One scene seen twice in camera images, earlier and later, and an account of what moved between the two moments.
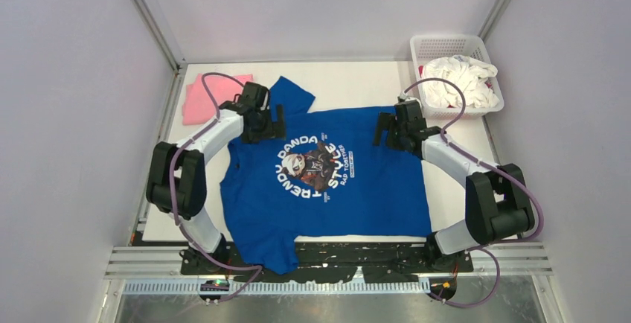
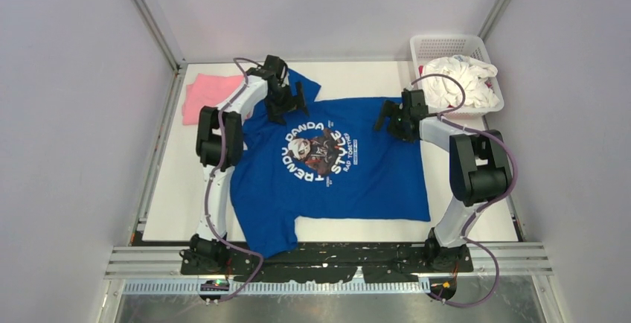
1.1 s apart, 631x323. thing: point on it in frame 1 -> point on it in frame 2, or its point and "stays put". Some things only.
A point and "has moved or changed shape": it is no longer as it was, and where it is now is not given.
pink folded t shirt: x=198 y=108 stays put
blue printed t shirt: x=326 y=177 has moved or changed shape
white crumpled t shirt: x=474 y=77 stays put
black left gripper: x=274 y=129 -> x=292 y=104
